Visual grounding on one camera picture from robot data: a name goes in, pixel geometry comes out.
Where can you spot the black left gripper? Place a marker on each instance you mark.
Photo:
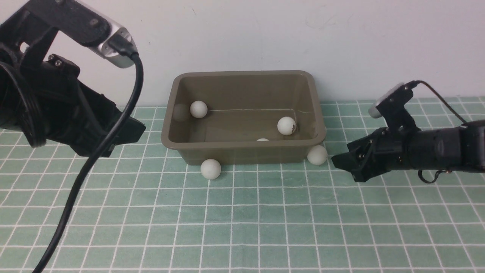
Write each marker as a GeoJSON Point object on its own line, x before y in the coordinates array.
{"type": "Point", "coordinates": [49, 102]}

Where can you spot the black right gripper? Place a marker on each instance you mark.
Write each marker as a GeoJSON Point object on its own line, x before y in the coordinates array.
{"type": "Point", "coordinates": [378, 153]}

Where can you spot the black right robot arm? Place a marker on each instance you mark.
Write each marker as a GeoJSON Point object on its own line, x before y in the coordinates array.
{"type": "Point", "coordinates": [429, 152]}

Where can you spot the green checkered tablecloth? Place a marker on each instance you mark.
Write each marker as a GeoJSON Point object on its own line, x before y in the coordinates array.
{"type": "Point", "coordinates": [143, 210]}

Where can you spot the olive green plastic bin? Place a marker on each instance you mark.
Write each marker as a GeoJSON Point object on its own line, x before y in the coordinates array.
{"type": "Point", "coordinates": [243, 106]}

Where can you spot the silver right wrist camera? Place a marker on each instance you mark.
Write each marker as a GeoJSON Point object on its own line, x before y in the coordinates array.
{"type": "Point", "coordinates": [391, 106]}

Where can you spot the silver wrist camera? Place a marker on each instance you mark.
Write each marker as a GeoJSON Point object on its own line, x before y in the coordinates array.
{"type": "Point", "coordinates": [391, 106]}
{"type": "Point", "coordinates": [86, 26]}

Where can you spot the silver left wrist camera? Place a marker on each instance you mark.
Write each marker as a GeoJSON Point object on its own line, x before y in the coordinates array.
{"type": "Point", "coordinates": [86, 26]}

